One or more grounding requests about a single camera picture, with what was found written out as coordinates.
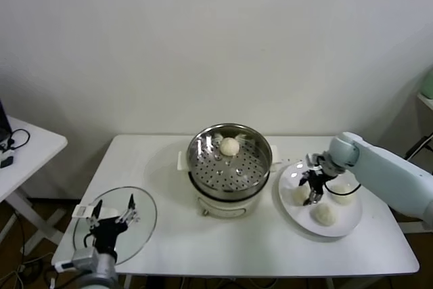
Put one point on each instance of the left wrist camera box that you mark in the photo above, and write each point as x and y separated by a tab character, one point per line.
83	256

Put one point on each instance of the white round plate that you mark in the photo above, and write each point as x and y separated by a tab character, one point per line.
294	216

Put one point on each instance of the white side table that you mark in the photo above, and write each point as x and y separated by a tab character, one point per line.
34	147

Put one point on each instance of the white shelf board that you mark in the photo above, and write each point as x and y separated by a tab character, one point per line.
427	101

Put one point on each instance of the white electric cooker base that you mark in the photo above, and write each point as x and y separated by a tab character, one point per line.
223	206

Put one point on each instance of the steel perforated steamer basket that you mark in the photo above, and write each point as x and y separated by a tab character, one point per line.
230	174

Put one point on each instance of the pale green object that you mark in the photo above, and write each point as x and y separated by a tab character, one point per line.
429	82

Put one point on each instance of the white rack base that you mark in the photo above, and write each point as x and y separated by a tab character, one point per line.
414	228

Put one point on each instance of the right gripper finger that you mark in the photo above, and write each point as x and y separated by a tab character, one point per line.
313	197
305	180

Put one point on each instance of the white steamed baozi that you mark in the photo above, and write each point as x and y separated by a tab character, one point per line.
297	198
324	215
230	147
343	200

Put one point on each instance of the black monitor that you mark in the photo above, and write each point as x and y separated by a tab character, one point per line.
3	123

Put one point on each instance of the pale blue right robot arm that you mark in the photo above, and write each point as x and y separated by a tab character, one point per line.
389	174

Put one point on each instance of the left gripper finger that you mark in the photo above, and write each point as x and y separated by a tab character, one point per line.
130	218
92	221

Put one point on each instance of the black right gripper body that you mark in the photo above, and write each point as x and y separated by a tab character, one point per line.
318	180

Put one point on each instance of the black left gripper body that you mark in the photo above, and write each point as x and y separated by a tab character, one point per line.
108	231

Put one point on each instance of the small black device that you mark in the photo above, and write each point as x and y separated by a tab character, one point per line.
6	161

